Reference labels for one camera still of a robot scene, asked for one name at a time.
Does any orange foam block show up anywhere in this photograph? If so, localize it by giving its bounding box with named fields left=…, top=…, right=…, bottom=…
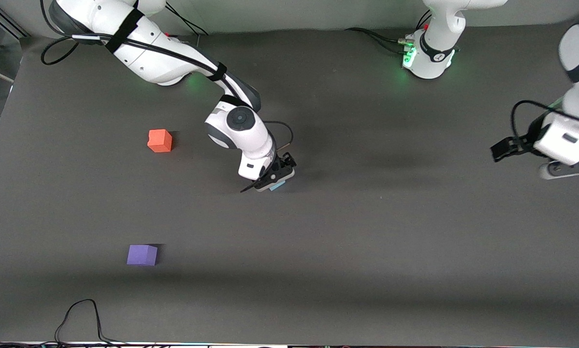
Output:
left=147, top=129, right=173, bottom=153

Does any purple foam block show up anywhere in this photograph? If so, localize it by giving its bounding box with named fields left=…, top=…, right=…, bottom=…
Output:
left=127, top=245, right=158, bottom=266

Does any black right base cable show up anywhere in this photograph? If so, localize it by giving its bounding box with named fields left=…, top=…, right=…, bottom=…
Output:
left=166, top=2, right=209, bottom=36

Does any black left base cable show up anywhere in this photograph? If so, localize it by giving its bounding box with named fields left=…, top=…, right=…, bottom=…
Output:
left=344, top=28, right=412, bottom=53

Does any thin black looped cable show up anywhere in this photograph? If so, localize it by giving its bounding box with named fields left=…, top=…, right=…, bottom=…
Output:
left=54, top=299, right=126, bottom=346

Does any aluminium frame rail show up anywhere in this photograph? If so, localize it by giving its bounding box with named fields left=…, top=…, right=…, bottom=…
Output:
left=0, top=0, right=29, bottom=39

